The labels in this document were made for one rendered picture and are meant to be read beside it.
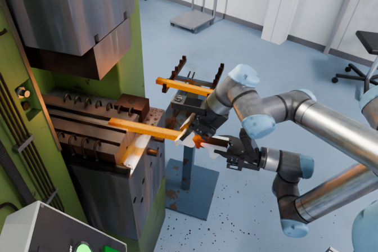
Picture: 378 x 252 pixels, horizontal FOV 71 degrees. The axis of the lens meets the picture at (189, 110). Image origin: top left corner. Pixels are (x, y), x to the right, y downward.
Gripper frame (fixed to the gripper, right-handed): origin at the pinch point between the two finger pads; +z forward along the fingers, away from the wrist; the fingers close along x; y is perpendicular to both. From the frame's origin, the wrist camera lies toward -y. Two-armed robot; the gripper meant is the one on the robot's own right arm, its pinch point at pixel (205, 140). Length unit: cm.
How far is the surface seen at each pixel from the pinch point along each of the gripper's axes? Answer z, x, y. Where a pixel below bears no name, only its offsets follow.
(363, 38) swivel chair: -124, 235, 47
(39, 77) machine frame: 76, 16, -1
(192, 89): 12.5, 33.4, 3.7
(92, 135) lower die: 38.2, -7.3, 1.1
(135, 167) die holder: 21.7, -10.2, 9.2
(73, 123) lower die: 47.6, -3.9, 1.0
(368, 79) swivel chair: -147, 232, 91
